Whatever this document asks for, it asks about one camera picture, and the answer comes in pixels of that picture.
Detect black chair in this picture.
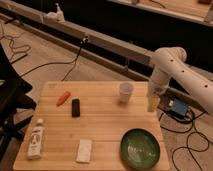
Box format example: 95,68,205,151
0,44,36,161

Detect black cables right floor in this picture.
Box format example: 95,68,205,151
157,106,213,171

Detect black eraser block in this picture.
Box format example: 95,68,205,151
72,99,80,117

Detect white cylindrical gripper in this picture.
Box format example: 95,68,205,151
147,76,168,112

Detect grey metal rail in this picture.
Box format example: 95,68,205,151
0,0,213,81

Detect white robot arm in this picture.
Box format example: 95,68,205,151
147,47,213,115

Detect black floor cable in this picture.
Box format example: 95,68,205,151
19,36,90,82

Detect white plastic bottle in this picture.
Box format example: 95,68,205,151
27,118,44,160

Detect orange carrot toy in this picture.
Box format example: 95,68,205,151
56,91,70,106

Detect white clamp on rail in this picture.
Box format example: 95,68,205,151
45,3,65,22

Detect green glass bowl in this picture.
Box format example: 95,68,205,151
120,128,160,170

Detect blue power box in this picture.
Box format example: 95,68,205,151
169,99,188,118

